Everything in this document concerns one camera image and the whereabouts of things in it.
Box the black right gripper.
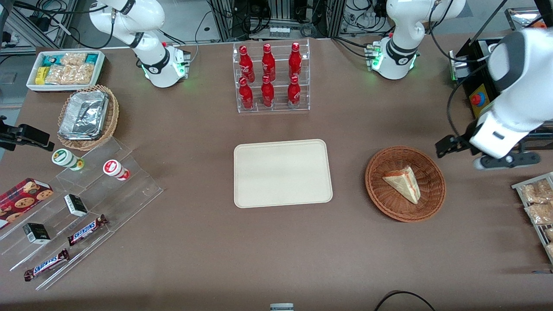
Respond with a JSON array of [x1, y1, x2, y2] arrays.
[[0, 116, 55, 152]]

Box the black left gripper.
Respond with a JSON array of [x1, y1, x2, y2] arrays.
[[435, 121, 477, 159]]

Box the clear acrylic stepped stand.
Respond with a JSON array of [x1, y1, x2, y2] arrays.
[[0, 137, 164, 291]]

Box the clear acrylic bottle rack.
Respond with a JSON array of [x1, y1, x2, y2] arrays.
[[232, 39, 311, 114]]

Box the beige plastic tray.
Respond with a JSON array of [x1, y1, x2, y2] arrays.
[[233, 139, 334, 209]]

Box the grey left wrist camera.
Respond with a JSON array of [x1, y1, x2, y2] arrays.
[[473, 152, 541, 170]]

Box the white rectangular snack bin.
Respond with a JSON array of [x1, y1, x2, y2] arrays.
[[26, 50, 105, 92]]

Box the black food warmer cabinet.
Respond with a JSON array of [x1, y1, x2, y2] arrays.
[[448, 8, 553, 151]]

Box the light wicker basket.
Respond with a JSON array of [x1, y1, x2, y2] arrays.
[[57, 84, 120, 151]]

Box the clear bag of fried snacks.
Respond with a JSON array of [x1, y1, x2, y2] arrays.
[[520, 180, 553, 204], [524, 202, 553, 225]]

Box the red cola bottle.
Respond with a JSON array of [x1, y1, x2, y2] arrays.
[[239, 45, 255, 83], [261, 43, 276, 83], [261, 75, 275, 108], [238, 77, 254, 110], [289, 42, 302, 79], [287, 76, 301, 108]]

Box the red cookie box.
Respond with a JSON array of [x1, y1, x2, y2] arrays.
[[0, 178, 54, 230]]

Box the black cable loop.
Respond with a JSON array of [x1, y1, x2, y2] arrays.
[[373, 290, 437, 311]]

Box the Snickers chocolate bar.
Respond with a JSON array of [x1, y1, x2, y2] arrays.
[[23, 249, 70, 282], [67, 214, 109, 247]]

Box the aluminium equipment frame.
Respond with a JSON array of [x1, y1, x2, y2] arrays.
[[210, 0, 348, 42]]

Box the aluminium foil containers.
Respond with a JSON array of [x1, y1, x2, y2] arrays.
[[58, 90, 109, 141]]

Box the metal wire rack tray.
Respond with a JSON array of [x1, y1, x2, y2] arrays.
[[512, 172, 553, 265]]

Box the triangle sandwich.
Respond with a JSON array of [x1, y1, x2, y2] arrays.
[[382, 166, 421, 205]]

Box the brown wicker basket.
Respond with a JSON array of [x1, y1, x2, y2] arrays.
[[365, 146, 446, 223]]

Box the clear bag of crackers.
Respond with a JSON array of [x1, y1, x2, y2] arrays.
[[60, 52, 87, 66], [45, 64, 95, 86]]

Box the small black carton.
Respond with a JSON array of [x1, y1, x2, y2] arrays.
[[64, 194, 89, 217], [22, 222, 51, 245]]

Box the green lidded yogurt cup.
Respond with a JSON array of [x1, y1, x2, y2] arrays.
[[51, 149, 85, 171]]

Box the red lidded yogurt cup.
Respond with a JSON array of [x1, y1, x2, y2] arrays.
[[102, 159, 130, 181]]

